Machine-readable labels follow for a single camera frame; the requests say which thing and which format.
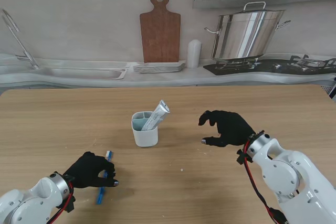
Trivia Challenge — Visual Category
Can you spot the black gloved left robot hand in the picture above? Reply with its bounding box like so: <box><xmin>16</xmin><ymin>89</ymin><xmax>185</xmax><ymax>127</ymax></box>
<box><xmin>62</xmin><ymin>151</ymin><xmax>120</xmax><ymax>189</ymax></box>

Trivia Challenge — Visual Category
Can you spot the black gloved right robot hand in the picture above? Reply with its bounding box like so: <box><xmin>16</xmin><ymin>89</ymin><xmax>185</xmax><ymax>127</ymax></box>
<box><xmin>198</xmin><ymin>110</ymin><xmax>257</xmax><ymax>148</ymax></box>

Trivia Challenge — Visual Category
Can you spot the blue toothbrush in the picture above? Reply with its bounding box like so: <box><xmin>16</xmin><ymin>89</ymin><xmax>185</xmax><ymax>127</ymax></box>
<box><xmin>96</xmin><ymin>150</ymin><xmax>113</xmax><ymax>205</ymax></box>

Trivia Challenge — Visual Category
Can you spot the white toothbrush holder cup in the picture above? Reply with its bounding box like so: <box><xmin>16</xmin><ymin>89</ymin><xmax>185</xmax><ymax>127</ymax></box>
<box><xmin>131</xmin><ymin>111</ymin><xmax>159</xmax><ymax>148</ymax></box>

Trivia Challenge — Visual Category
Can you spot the white toothpaste tube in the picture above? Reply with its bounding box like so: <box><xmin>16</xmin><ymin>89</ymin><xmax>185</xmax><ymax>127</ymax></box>
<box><xmin>141</xmin><ymin>100</ymin><xmax>171</xmax><ymax>131</ymax></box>

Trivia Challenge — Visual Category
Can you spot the black gas stove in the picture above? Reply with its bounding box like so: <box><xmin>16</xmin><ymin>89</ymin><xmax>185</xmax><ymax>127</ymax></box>
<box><xmin>203</xmin><ymin>55</ymin><xmax>336</xmax><ymax>76</ymax></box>

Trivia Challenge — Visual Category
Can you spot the white cylindrical bottle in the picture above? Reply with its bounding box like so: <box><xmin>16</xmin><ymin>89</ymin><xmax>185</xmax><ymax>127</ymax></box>
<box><xmin>186</xmin><ymin>39</ymin><xmax>203</xmax><ymax>68</ymax></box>

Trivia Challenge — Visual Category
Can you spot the large steel stock pot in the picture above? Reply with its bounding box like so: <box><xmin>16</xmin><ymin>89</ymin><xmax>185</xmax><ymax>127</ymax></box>
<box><xmin>204</xmin><ymin>1</ymin><xmax>291</xmax><ymax>61</ymax></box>

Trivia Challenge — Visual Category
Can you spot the steel kitchen sink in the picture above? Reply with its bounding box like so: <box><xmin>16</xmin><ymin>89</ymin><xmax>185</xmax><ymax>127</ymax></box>
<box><xmin>34</xmin><ymin>67</ymin><xmax>127</xmax><ymax>80</ymax></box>

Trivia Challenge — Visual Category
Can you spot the stack of white plates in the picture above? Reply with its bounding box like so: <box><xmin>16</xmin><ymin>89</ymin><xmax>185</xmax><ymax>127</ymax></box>
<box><xmin>132</xmin><ymin>60</ymin><xmax>186</xmax><ymax>73</ymax></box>

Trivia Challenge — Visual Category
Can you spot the perforated metal panel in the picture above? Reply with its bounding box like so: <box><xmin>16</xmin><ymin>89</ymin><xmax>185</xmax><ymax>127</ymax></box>
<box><xmin>321</xmin><ymin>78</ymin><xmax>336</xmax><ymax>100</ymax></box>

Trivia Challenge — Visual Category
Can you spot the brown wooden cutting board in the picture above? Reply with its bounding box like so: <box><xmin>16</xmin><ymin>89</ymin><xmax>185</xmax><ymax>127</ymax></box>
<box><xmin>139</xmin><ymin>0</ymin><xmax>182</xmax><ymax>64</ymax></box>

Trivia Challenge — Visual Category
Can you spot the steel kitchen faucet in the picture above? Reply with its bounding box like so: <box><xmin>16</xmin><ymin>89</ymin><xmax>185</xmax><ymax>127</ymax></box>
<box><xmin>0</xmin><ymin>8</ymin><xmax>40</xmax><ymax>69</ymax></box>

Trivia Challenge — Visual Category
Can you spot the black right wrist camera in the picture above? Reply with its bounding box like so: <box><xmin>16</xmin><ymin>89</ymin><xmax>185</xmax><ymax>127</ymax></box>
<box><xmin>236</xmin><ymin>149</ymin><xmax>249</xmax><ymax>164</ymax></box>

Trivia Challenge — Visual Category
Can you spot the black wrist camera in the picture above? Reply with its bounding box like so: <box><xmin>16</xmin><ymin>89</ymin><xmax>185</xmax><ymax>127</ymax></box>
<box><xmin>236</xmin><ymin>149</ymin><xmax>249</xmax><ymax>164</ymax></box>
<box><xmin>61</xmin><ymin>197</ymin><xmax>76</xmax><ymax>213</ymax></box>

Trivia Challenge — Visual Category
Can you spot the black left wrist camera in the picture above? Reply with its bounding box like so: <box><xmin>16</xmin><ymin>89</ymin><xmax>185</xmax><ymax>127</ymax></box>
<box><xmin>61</xmin><ymin>197</ymin><xmax>76</xmax><ymax>213</ymax></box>

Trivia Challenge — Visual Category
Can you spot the red black left arm cable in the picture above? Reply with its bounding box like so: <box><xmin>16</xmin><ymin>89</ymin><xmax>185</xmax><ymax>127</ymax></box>
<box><xmin>48</xmin><ymin>182</ymin><xmax>76</xmax><ymax>224</ymax></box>

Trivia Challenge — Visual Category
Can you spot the red black arm cable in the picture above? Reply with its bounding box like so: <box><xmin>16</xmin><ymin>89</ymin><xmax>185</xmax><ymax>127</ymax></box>
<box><xmin>48</xmin><ymin>182</ymin><xmax>76</xmax><ymax>224</ymax></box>
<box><xmin>243</xmin><ymin>140</ymin><xmax>289</xmax><ymax>224</ymax></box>

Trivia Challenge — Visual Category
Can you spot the red black right arm cable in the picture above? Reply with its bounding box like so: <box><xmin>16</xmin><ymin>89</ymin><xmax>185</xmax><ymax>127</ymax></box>
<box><xmin>243</xmin><ymin>140</ymin><xmax>289</xmax><ymax>224</ymax></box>

